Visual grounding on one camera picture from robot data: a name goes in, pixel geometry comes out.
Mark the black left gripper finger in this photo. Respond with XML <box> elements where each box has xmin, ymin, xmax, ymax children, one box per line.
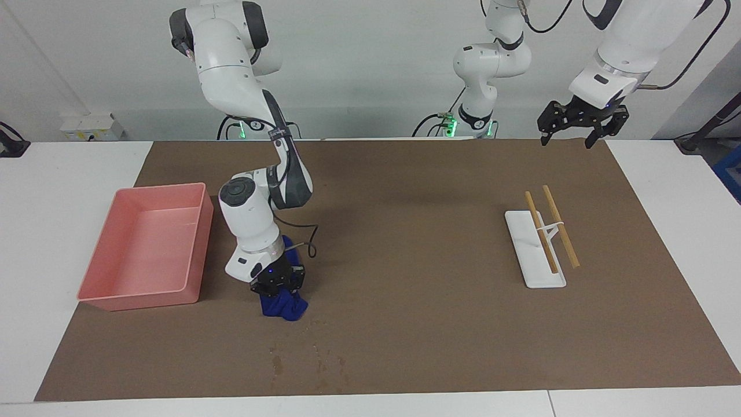
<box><xmin>586</xmin><ymin>113</ymin><xmax>630</xmax><ymax>149</ymax></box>
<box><xmin>537</xmin><ymin>101</ymin><xmax>574</xmax><ymax>147</ymax></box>

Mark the blue towel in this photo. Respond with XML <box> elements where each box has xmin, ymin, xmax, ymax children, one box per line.
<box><xmin>259</xmin><ymin>235</ymin><xmax>309</xmax><ymax>323</ymax></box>

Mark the white towel rack tray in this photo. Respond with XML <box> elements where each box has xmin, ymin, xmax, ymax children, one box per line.
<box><xmin>504</xmin><ymin>210</ymin><xmax>567</xmax><ymax>289</ymax></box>

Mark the black tripod stand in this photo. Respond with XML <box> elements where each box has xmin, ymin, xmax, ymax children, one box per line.
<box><xmin>674</xmin><ymin>93</ymin><xmax>741</xmax><ymax>154</ymax></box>

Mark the brown table mat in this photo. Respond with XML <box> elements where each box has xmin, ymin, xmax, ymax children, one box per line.
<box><xmin>34</xmin><ymin>138</ymin><xmax>741</xmax><ymax>402</ymax></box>

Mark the wooden dowel rod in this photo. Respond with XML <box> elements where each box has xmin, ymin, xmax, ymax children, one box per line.
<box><xmin>542</xmin><ymin>185</ymin><xmax>580</xmax><ymax>269</ymax></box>
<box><xmin>525</xmin><ymin>191</ymin><xmax>559</xmax><ymax>274</ymax></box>

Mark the pink plastic bin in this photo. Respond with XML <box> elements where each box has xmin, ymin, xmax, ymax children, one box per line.
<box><xmin>77</xmin><ymin>182</ymin><xmax>215</xmax><ymax>312</ymax></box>

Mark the blue box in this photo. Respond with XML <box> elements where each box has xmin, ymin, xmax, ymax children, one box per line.
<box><xmin>712</xmin><ymin>145</ymin><xmax>741</xmax><ymax>203</ymax></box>

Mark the black clamp stand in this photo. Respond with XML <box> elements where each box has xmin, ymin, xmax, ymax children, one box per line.
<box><xmin>0</xmin><ymin>122</ymin><xmax>31</xmax><ymax>158</ymax></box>

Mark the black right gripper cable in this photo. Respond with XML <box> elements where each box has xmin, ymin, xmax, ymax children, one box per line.
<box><xmin>272</xmin><ymin>217</ymin><xmax>318</xmax><ymax>259</ymax></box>

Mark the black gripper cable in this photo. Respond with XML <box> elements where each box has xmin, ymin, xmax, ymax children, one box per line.
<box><xmin>272</xmin><ymin>217</ymin><xmax>318</xmax><ymax>259</ymax></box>
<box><xmin>637</xmin><ymin>0</ymin><xmax>731</xmax><ymax>90</ymax></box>

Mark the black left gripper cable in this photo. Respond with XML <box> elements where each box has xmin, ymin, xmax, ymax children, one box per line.
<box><xmin>637</xmin><ymin>0</ymin><xmax>731</xmax><ymax>90</ymax></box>

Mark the black left base cable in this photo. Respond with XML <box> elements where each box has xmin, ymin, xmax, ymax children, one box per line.
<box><xmin>412</xmin><ymin>87</ymin><xmax>465</xmax><ymax>138</ymax></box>

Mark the black base cable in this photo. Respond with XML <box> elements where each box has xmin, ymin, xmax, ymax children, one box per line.
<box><xmin>412</xmin><ymin>87</ymin><xmax>465</xmax><ymax>138</ymax></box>
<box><xmin>217</xmin><ymin>115</ymin><xmax>303</xmax><ymax>141</ymax></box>

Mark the black right base cable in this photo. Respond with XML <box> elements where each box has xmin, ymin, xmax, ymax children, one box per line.
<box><xmin>217</xmin><ymin>115</ymin><xmax>303</xmax><ymax>141</ymax></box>

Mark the white wall socket box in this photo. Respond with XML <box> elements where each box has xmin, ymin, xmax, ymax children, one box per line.
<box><xmin>61</xmin><ymin>113</ymin><xmax>125</xmax><ymax>141</ymax></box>

